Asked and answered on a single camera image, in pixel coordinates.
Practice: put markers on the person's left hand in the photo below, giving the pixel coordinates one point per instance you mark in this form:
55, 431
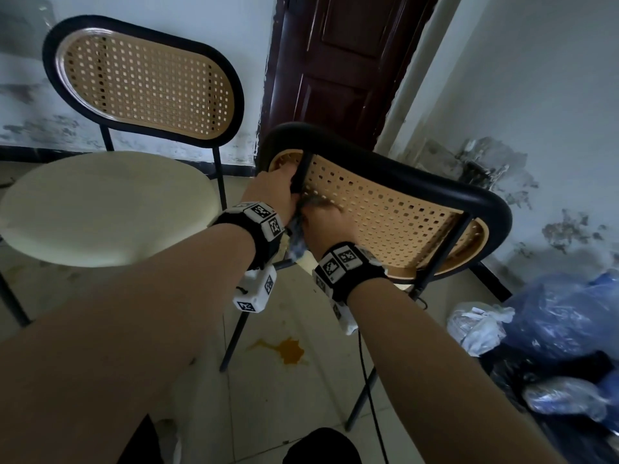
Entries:
271, 193

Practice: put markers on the person's right hand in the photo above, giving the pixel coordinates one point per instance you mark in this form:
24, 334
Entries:
331, 227

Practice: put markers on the blue patterned cleaning cloth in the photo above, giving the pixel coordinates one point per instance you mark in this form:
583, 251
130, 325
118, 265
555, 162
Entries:
296, 241

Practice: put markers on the cream seat cane back chair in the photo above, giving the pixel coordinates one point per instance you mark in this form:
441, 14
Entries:
106, 207
411, 222

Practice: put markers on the person's right forearm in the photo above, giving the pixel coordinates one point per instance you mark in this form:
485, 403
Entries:
435, 381

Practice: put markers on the person's left forearm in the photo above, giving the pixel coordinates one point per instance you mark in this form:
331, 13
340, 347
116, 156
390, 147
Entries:
121, 343

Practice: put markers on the person's dark trousers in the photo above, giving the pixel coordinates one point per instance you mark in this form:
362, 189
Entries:
319, 449

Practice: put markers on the person's left white shoe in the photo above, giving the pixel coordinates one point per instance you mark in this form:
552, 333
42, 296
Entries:
171, 444

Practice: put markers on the black left wristband with markers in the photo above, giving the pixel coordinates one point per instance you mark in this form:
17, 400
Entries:
251, 236

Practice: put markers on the black wristband with markers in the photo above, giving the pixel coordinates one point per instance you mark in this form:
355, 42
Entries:
251, 236
358, 280

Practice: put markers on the black right wristband with markers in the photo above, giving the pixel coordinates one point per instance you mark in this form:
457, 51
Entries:
358, 280

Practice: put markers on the white right wrist tracker box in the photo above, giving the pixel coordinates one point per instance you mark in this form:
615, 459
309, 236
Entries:
345, 321

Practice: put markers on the white wrist tracker box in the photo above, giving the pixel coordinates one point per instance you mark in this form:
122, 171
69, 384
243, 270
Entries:
345, 321
256, 289

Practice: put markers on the white left wrist tracker box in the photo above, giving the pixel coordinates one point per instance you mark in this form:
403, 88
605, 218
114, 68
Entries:
256, 289

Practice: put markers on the dark red wooden door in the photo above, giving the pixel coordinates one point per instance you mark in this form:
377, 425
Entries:
348, 67

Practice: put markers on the white vertical pipe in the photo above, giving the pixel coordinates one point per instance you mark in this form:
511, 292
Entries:
418, 77

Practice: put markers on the white plastic bag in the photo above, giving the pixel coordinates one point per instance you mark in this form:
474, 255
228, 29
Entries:
479, 328

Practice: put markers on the blue plastic bag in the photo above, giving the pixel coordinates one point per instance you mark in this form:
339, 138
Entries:
561, 314

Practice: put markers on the black plastic bag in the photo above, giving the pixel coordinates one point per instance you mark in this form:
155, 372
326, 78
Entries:
570, 367

